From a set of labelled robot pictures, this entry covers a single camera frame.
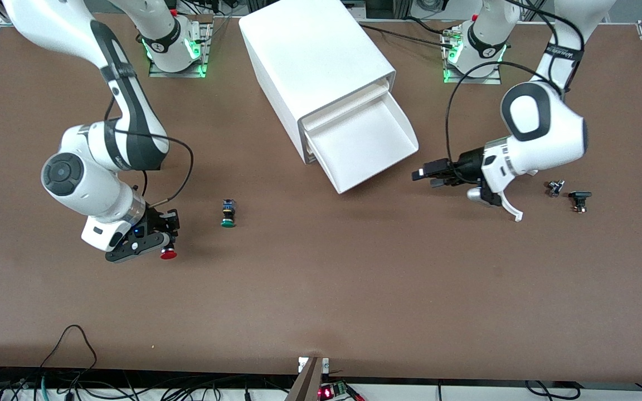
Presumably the white curved plastic arc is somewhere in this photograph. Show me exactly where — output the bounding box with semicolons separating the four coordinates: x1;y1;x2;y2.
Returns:
501;192;524;223

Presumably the green circuit board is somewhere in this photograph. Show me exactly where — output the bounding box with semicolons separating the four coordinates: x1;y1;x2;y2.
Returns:
318;380;364;401

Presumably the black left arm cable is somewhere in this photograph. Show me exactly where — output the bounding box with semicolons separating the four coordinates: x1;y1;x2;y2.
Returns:
445;0;586;168

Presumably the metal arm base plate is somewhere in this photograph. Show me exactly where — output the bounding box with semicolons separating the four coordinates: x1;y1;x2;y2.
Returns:
148;22;211;79
442;27;503;85

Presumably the small black switch part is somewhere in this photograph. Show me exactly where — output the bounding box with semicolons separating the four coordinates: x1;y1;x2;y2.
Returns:
568;191;593;213

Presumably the black looped cable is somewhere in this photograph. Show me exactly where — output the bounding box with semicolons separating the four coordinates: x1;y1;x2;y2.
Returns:
38;325;99;385

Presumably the black table cable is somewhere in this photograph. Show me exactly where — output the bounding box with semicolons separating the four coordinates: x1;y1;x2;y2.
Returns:
357;22;455;48

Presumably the grey camera mount pole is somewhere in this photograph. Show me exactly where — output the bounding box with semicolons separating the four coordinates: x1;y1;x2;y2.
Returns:
285;356;330;401

